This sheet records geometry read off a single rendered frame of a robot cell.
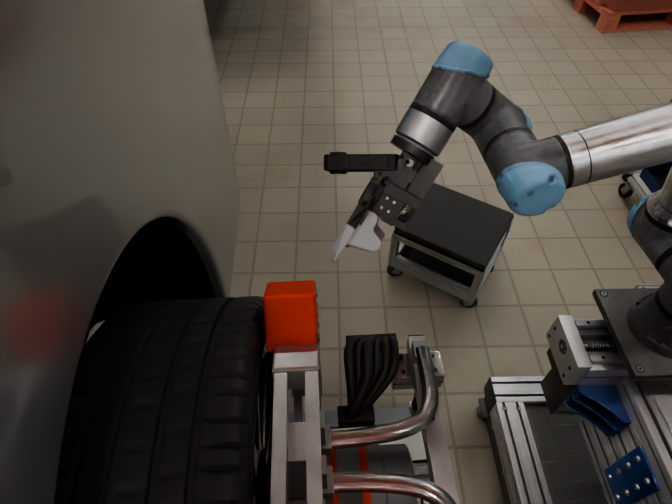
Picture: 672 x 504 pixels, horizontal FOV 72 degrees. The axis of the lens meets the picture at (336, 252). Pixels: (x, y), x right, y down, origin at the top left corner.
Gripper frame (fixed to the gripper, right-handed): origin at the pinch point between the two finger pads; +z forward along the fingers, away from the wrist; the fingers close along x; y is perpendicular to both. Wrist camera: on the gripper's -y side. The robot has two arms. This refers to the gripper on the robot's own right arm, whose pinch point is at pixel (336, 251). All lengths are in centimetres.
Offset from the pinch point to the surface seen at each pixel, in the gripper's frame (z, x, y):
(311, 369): 12.8, -13.4, 5.9
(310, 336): 10.9, -8.5, 3.5
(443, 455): 16.6, -6.7, 29.7
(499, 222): -19, 126, 46
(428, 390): 10.8, -2.3, 23.6
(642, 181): -74, 188, 107
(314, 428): 16.6, -19.2, 9.9
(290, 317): 9.7, -9.3, -0.4
